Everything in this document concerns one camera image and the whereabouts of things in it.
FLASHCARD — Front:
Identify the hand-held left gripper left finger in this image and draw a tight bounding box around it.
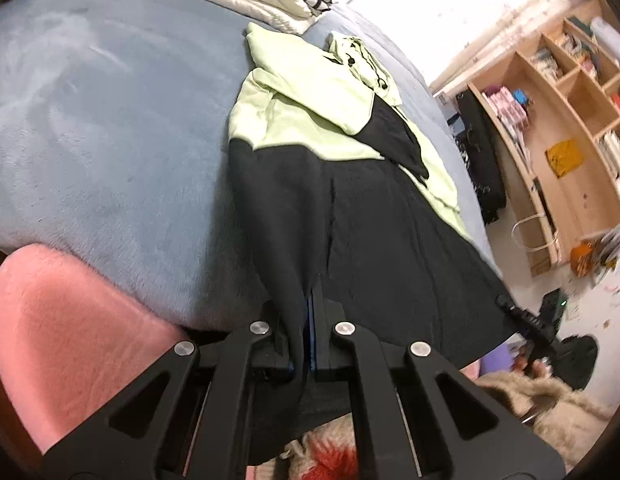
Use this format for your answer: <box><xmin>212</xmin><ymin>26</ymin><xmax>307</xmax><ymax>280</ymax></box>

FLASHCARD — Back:
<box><xmin>40</xmin><ymin>320</ymin><xmax>295</xmax><ymax>480</ymax></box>

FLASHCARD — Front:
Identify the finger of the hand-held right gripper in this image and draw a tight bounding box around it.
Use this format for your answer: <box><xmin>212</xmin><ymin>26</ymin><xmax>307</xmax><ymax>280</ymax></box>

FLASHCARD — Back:
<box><xmin>495</xmin><ymin>295</ymin><xmax>537</xmax><ymax>332</ymax></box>

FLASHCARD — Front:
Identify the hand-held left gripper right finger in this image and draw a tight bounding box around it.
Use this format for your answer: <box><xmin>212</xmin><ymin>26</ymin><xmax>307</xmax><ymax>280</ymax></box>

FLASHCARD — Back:
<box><xmin>308</xmin><ymin>284</ymin><xmax>566</xmax><ymax>480</ymax></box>

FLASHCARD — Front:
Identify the green and black hooded jacket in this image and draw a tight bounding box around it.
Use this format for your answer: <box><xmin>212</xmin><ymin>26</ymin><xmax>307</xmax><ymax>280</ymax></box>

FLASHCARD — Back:
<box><xmin>225</xmin><ymin>22</ymin><xmax>521</xmax><ymax>466</ymax></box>

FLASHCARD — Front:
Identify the person's right forearm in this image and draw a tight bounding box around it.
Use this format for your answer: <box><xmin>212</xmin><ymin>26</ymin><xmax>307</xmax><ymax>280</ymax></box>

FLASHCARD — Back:
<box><xmin>475</xmin><ymin>370</ymin><xmax>616</xmax><ymax>471</ymax></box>

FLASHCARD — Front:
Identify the person's right hand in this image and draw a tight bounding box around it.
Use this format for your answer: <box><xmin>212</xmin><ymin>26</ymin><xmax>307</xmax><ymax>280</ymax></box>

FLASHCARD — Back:
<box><xmin>516</xmin><ymin>355</ymin><xmax>555</xmax><ymax>382</ymax></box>

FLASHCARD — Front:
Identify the black bag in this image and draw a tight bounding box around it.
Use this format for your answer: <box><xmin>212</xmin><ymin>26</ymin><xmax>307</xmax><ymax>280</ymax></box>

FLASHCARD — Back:
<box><xmin>552</xmin><ymin>335</ymin><xmax>600</xmax><ymax>391</ymax></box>

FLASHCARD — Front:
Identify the orange bag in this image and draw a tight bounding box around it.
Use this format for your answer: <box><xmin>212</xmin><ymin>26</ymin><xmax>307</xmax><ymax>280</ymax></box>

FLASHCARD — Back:
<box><xmin>570</xmin><ymin>242</ymin><xmax>599</xmax><ymax>276</ymax></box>

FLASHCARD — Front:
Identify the red and white fluffy cloth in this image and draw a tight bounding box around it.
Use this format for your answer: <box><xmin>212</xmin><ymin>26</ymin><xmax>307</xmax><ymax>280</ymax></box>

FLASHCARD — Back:
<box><xmin>255</xmin><ymin>412</ymin><xmax>363</xmax><ymax>480</ymax></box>

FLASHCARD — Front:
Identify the row of books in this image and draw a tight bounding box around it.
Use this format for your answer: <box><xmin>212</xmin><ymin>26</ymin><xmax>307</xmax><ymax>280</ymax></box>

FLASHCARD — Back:
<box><xmin>597</xmin><ymin>130</ymin><xmax>620</xmax><ymax>179</ymax></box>
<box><xmin>530</xmin><ymin>47</ymin><xmax>564</xmax><ymax>84</ymax></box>

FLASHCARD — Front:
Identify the pink drawer organizer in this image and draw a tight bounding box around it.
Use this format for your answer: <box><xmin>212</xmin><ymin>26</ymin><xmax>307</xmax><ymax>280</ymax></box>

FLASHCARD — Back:
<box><xmin>482</xmin><ymin>87</ymin><xmax>533</xmax><ymax>127</ymax></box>

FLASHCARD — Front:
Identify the wooden bookshelf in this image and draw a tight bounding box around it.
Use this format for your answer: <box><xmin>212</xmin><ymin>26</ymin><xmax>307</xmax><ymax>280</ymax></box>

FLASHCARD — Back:
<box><xmin>432</xmin><ymin>0</ymin><xmax>620</xmax><ymax>278</ymax></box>

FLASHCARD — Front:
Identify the pink fleece cloth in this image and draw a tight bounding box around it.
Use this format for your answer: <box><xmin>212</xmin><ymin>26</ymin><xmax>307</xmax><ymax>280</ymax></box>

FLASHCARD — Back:
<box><xmin>0</xmin><ymin>244</ymin><xmax>201</xmax><ymax>456</ymax></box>

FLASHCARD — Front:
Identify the blue-grey bed cover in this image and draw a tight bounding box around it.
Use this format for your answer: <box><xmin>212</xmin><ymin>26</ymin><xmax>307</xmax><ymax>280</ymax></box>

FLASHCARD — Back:
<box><xmin>0</xmin><ymin>0</ymin><xmax>501</xmax><ymax>333</ymax></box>

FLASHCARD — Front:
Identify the cream padded garment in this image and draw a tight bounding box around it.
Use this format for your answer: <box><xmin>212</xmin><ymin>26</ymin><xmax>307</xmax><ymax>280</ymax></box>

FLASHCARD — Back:
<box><xmin>182</xmin><ymin>0</ymin><xmax>321</xmax><ymax>36</ymax></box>

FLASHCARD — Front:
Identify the white bag strap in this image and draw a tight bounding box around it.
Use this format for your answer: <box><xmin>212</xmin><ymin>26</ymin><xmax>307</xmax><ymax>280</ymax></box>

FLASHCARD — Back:
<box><xmin>511</xmin><ymin>212</ymin><xmax>561</xmax><ymax>266</ymax></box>

